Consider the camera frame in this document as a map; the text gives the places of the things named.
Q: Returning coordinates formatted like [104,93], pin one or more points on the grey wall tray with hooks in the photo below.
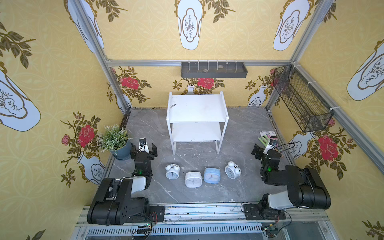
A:
[213,69]

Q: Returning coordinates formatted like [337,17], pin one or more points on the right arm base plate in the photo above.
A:
[262,212]

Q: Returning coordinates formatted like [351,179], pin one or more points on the white square alarm clock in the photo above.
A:
[193,179]

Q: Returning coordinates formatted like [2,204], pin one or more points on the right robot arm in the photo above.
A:
[304,187]

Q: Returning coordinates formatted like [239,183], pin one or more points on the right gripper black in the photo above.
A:
[264,154]

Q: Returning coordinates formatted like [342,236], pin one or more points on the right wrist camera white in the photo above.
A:
[273,145]

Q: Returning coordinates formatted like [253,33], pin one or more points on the potted plant in grey pot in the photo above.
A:
[117,141]

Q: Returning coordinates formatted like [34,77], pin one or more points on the black wire mesh basket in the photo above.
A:
[307,106]

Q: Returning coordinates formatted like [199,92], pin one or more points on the green garden fork tool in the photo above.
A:
[265,140]

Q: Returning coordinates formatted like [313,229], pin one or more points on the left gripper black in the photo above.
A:
[143,153]

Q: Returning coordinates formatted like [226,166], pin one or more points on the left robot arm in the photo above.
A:
[113,203]

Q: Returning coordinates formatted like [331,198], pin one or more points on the blue square alarm clock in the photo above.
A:
[212,175]

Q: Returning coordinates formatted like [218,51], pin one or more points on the white two-tier metal shelf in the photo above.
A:
[197,118]

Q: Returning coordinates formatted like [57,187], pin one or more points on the white twin-bell alarm clock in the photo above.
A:
[172,171]
[232,170]

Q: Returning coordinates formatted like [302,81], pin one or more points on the pink seed packet card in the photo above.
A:
[269,134]

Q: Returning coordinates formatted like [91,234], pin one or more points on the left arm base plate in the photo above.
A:
[156,214]

